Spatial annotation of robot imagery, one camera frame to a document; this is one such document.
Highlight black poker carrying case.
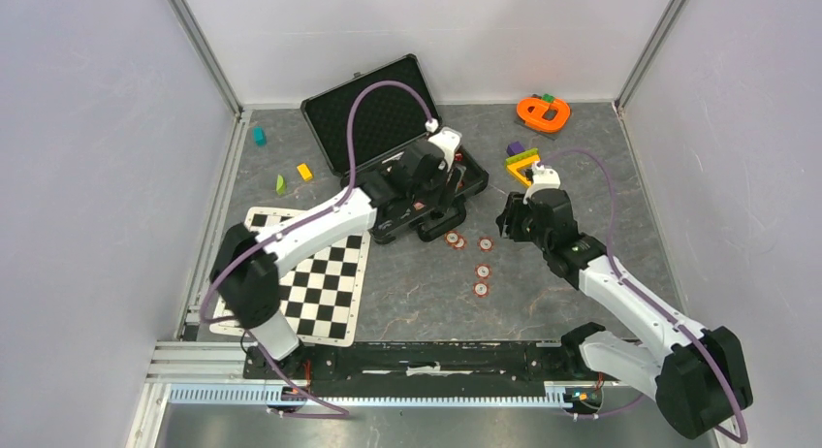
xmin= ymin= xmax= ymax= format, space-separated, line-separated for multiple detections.
xmin=300 ymin=54 xmax=489 ymax=244

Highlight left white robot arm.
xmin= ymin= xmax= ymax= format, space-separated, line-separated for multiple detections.
xmin=205 ymin=127 xmax=464 ymax=378

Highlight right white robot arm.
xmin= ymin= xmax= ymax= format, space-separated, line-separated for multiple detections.
xmin=496 ymin=163 xmax=753 ymax=444

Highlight yellow triangle toy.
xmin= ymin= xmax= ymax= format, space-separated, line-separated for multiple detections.
xmin=505 ymin=148 xmax=540 ymax=187

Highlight purple toy block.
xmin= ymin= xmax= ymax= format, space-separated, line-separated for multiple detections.
xmin=506 ymin=142 xmax=525 ymax=157

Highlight orange toy track piece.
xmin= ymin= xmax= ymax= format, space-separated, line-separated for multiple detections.
xmin=516 ymin=94 xmax=571 ymax=134

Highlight yellow toy block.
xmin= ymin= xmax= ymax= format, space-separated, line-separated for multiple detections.
xmin=297 ymin=163 xmax=314 ymax=181

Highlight green half-round block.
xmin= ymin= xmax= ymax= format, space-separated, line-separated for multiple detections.
xmin=275 ymin=175 xmax=287 ymax=196

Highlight black white chessboard mat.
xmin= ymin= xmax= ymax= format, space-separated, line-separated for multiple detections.
xmin=214 ymin=207 xmax=371 ymax=347

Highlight teal toy block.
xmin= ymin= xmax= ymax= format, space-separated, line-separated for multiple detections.
xmin=252 ymin=127 xmax=267 ymax=146

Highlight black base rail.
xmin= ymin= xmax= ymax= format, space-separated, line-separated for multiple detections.
xmin=240 ymin=340 xmax=606 ymax=420

